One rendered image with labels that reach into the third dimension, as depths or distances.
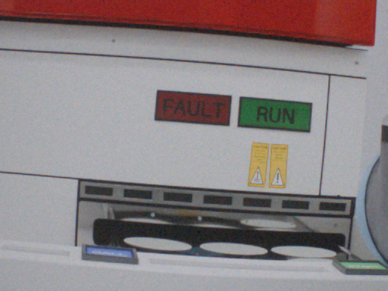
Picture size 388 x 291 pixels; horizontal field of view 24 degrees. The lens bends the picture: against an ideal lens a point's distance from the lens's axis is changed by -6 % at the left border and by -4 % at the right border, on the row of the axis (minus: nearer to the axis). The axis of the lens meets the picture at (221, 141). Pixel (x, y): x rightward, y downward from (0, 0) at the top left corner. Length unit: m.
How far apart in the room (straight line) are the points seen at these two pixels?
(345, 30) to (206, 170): 0.31
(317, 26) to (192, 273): 0.68
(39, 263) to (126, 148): 0.64
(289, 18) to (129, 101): 0.28
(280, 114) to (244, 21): 0.17
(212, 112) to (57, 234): 0.32
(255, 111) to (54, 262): 0.70
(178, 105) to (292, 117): 0.18
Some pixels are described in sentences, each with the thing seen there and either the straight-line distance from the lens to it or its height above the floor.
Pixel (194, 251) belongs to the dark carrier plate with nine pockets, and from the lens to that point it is 1.37.
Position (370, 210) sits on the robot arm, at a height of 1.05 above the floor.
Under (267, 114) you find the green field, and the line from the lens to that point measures 1.52.
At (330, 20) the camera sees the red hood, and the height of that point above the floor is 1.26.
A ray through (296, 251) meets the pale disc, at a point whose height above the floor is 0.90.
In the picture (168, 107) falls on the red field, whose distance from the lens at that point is 1.50.
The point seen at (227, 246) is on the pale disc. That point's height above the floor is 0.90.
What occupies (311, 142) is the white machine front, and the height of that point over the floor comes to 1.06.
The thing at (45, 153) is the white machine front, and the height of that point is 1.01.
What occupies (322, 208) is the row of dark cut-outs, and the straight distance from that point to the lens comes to 1.55.
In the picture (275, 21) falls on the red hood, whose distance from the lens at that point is 1.47.
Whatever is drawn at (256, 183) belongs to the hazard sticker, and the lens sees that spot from 1.52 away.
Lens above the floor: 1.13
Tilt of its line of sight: 3 degrees down
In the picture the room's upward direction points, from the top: 5 degrees clockwise
